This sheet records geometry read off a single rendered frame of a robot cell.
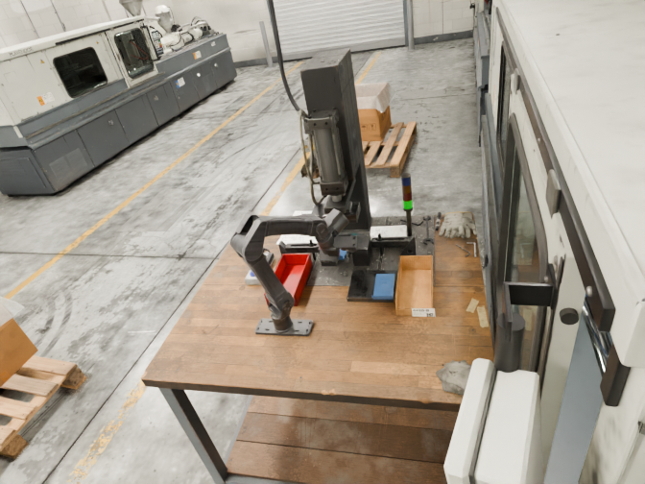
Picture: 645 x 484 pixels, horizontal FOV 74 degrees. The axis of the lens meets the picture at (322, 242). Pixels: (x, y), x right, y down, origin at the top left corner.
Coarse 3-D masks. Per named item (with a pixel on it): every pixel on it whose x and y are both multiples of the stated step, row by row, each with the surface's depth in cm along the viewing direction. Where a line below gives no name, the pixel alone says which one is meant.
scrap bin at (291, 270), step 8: (288, 256) 177; (296, 256) 176; (304, 256) 175; (280, 264) 174; (288, 264) 180; (296, 264) 179; (304, 264) 178; (312, 264) 177; (280, 272) 174; (288, 272) 176; (296, 272) 175; (304, 272) 167; (280, 280) 172; (288, 280) 171; (296, 280) 170; (304, 280) 167; (288, 288) 167; (296, 288) 157; (296, 296) 156; (296, 304) 157
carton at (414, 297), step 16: (400, 256) 160; (416, 256) 159; (432, 256) 157; (400, 272) 158; (416, 272) 162; (432, 272) 150; (400, 288) 155; (416, 288) 154; (432, 288) 144; (400, 304) 148; (416, 304) 147; (432, 304) 139
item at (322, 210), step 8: (352, 184) 171; (328, 200) 162; (336, 200) 160; (344, 200) 160; (320, 208) 166; (328, 208) 158; (336, 208) 157; (344, 208) 156; (352, 208) 162; (360, 208) 167; (320, 216) 162; (352, 216) 159
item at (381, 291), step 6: (378, 276) 161; (384, 276) 160; (390, 276) 159; (378, 282) 157; (390, 282) 156; (378, 288) 155; (384, 288) 154; (390, 288) 154; (378, 294) 152; (384, 294) 152; (390, 294) 151
